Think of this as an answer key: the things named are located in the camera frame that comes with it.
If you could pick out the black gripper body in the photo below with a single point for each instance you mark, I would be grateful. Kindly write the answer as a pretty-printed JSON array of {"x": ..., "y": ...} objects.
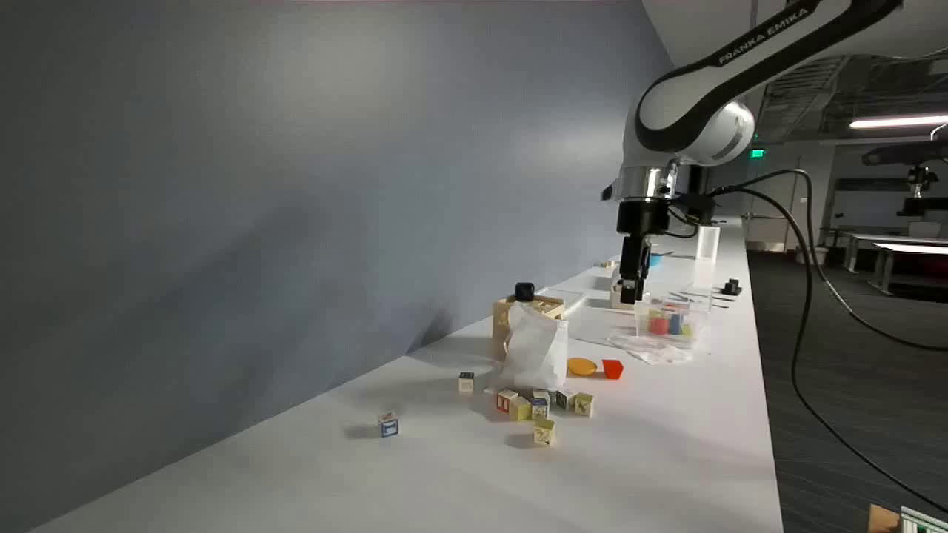
[{"x": 640, "y": 216}]

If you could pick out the white plastic bag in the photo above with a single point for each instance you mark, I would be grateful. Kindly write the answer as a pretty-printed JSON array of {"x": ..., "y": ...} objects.
[{"x": 536, "y": 349}]

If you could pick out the yellow wooden alphabet block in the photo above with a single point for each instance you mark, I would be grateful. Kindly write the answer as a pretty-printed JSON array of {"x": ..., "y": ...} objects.
[{"x": 581, "y": 404}]

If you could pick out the yellow-green wooden alphabet block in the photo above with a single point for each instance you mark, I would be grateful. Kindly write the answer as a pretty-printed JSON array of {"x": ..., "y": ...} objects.
[{"x": 544, "y": 433}]

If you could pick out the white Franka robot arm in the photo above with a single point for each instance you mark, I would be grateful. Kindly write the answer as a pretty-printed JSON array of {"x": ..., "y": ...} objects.
[{"x": 707, "y": 134}]

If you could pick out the red toy shape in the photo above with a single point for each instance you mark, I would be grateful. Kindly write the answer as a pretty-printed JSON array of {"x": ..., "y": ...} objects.
[{"x": 656, "y": 322}]

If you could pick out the clear bag with coloured shapes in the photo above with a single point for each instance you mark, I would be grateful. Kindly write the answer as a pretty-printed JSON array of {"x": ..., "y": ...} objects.
[{"x": 670, "y": 319}]

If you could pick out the blue toy shape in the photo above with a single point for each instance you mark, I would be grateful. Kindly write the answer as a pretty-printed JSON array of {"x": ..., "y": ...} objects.
[{"x": 676, "y": 322}]

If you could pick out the tall clear acrylic box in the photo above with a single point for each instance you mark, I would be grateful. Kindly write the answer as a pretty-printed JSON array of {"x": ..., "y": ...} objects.
[{"x": 708, "y": 256}]

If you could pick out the crumpled clear plastic bag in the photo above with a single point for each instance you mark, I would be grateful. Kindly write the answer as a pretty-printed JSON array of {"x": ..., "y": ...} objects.
[{"x": 654, "y": 349}]

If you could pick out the red wooden pentagon block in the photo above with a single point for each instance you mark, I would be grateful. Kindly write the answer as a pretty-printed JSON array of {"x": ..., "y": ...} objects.
[{"x": 614, "y": 367}]

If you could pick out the small black object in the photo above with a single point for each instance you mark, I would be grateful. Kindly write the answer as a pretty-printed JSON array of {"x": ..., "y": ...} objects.
[{"x": 729, "y": 284}]

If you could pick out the black round cap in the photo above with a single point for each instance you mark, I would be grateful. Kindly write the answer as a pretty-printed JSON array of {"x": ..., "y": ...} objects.
[{"x": 526, "y": 291}]

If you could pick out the green exit sign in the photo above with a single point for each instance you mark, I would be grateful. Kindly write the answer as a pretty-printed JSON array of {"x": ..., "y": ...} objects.
[{"x": 757, "y": 152}]

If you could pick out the wooden alphabet block green print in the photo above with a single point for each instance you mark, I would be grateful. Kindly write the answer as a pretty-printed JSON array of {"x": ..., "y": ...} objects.
[{"x": 560, "y": 399}]

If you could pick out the yellowish wooden alphabet block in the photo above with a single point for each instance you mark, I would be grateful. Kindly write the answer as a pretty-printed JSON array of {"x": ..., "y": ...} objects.
[{"x": 526, "y": 410}]

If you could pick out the wooden alphabet block red print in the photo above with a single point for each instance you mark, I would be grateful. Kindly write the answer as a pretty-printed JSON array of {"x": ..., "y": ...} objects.
[{"x": 507, "y": 404}]

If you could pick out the white background table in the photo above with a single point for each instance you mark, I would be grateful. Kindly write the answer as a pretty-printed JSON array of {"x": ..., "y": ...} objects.
[{"x": 907, "y": 247}]

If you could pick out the ceiling strip light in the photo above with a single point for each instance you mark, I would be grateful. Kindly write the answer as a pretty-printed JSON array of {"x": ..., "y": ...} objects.
[{"x": 892, "y": 122}]

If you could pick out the small blue white cube block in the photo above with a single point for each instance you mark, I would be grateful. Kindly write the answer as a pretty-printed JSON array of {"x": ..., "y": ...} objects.
[{"x": 388, "y": 424}]

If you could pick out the small cardboard box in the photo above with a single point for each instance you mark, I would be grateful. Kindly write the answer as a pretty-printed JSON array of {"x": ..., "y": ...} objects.
[{"x": 885, "y": 518}]

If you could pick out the white device green print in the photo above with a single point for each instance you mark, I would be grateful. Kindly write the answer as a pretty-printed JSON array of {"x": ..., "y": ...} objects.
[{"x": 923, "y": 521}]

